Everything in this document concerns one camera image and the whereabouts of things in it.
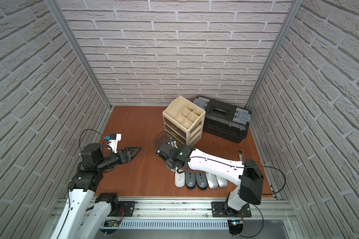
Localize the white computer mouse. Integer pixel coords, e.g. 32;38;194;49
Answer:
175;172;185;188

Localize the dark grey computer mouse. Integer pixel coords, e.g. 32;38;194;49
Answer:
185;170;196;190
195;171;208;190

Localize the beige drawer organizer cabinet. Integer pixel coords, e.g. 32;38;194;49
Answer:
163;96;205;146

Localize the silver computer mouse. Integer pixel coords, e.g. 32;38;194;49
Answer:
205;172;219;189
216;176;228;188

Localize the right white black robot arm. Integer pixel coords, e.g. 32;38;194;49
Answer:
156;143;264;211

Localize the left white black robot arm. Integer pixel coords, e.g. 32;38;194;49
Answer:
51;143;142;239

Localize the silver combination wrench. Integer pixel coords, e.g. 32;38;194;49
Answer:
237;150;243;162

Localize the black plastic toolbox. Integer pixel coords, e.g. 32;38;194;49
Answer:
193;96;251;143

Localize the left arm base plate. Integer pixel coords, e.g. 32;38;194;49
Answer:
108;201;136;217

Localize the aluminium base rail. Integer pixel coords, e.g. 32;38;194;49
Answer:
58;196;297;222

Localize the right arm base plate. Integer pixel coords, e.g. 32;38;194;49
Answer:
211;202;252;218

